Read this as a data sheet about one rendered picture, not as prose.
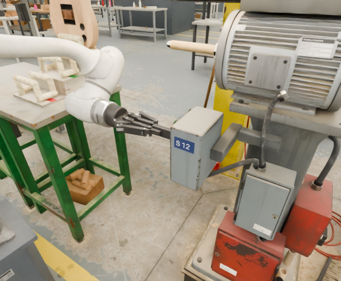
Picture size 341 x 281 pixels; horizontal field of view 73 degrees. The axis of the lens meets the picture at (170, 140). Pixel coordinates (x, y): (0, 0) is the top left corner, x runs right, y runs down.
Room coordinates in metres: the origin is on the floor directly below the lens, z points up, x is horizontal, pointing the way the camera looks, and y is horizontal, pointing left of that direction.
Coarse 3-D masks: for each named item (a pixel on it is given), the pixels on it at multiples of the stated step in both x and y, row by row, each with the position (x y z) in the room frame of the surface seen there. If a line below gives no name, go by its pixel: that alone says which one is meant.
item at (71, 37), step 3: (60, 33) 1.46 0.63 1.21; (63, 33) 1.45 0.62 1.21; (60, 36) 1.45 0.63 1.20; (63, 36) 1.43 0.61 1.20; (66, 36) 1.42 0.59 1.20; (69, 36) 1.41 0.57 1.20; (72, 36) 1.39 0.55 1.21; (75, 36) 1.38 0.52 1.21; (78, 36) 1.37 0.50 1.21; (81, 36) 1.38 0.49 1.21; (66, 39) 1.42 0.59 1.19; (69, 39) 1.41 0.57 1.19; (72, 39) 1.39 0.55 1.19; (75, 39) 1.38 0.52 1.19; (78, 39) 1.36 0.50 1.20
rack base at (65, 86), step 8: (40, 72) 1.33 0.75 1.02; (48, 72) 1.33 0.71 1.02; (56, 72) 1.33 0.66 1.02; (80, 72) 1.33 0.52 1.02; (40, 80) 1.30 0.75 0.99; (56, 80) 1.21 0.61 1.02; (64, 80) 1.20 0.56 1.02; (72, 80) 1.23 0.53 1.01; (80, 80) 1.27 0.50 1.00; (48, 88) 1.27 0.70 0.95; (56, 88) 1.23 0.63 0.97; (64, 88) 1.19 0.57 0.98; (72, 88) 1.22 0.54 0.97
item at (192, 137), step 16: (192, 112) 0.63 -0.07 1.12; (208, 112) 0.63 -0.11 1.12; (176, 128) 0.53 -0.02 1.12; (192, 128) 0.53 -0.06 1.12; (208, 128) 0.53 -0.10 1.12; (176, 144) 0.53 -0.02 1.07; (192, 144) 0.50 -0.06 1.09; (208, 144) 0.54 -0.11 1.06; (176, 160) 0.53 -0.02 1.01; (192, 160) 0.50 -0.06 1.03; (208, 160) 0.55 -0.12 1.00; (256, 160) 0.59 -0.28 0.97; (176, 176) 0.53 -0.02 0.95; (192, 176) 0.50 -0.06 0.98; (208, 176) 0.60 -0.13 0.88
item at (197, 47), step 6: (174, 42) 0.93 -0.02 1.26; (180, 42) 0.92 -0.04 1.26; (186, 42) 0.91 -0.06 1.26; (192, 42) 0.90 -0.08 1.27; (174, 48) 0.93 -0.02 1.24; (180, 48) 0.91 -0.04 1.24; (186, 48) 0.90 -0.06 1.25; (192, 48) 0.88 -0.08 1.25; (198, 48) 0.87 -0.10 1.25; (204, 48) 0.86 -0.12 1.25; (210, 48) 0.85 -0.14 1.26
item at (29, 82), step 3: (15, 75) 1.19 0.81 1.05; (18, 75) 1.19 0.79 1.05; (15, 78) 1.17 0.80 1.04; (18, 78) 1.16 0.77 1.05; (21, 78) 1.15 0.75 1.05; (24, 78) 1.15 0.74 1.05; (27, 78) 1.15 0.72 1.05; (18, 81) 1.17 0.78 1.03; (21, 81) 1.14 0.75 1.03; (24, 81) 1.13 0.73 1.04; (27, 81) 1.12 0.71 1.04; (30, 81) 1.11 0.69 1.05; (33, 81) 1.10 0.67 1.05; (36, 81) 1.11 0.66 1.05; (27, 84) 1.12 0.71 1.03; (30, 84) 1.10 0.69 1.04; (33, 84) 1.09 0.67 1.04
